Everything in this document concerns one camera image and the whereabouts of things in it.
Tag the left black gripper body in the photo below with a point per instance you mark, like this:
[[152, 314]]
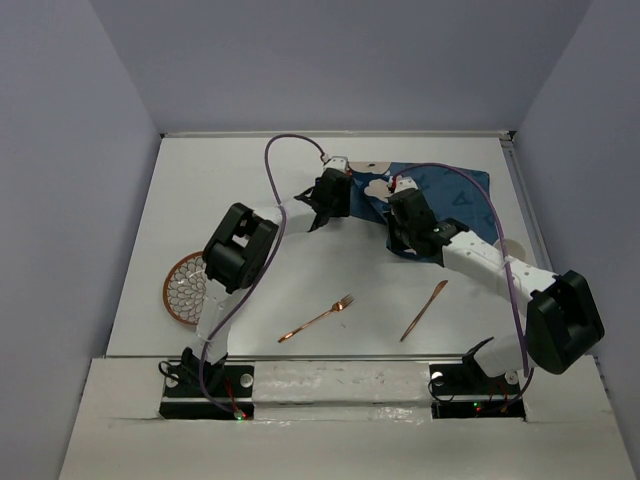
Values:
[[339, 207]]

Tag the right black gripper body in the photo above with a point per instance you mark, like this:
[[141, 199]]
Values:
[[399, 235]]

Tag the blue cartoon placemat cloth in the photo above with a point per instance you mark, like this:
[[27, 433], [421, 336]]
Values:
[[448, 194]]

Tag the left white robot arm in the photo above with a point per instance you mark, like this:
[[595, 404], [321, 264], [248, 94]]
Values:
[[238, 255]]

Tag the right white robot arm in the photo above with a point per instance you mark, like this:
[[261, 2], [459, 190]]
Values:
[[557, 320]]

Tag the copper knife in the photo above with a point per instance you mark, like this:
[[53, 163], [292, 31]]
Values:
[[437, 290]]

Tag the copper fork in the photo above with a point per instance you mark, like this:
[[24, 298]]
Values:
[[337, 307]]

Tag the white mug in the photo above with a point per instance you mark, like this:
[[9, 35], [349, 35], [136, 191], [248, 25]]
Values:
[[513, 249]]

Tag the floral patterned plate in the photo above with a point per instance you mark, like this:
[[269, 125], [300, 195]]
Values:
[[184, 289]]

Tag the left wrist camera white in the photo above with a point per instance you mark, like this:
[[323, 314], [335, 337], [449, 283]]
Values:
[[339, 163]]

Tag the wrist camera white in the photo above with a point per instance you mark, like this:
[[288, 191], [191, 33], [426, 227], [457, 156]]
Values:
[[339, 163], [398, 184]]

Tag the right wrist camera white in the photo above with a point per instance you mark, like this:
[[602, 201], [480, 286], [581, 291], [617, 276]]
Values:
[[398, 184]]

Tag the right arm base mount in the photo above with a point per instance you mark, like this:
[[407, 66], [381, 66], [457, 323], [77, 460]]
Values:
[[457, 394]]

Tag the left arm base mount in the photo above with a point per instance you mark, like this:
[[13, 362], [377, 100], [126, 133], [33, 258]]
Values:
[[229, 393]]

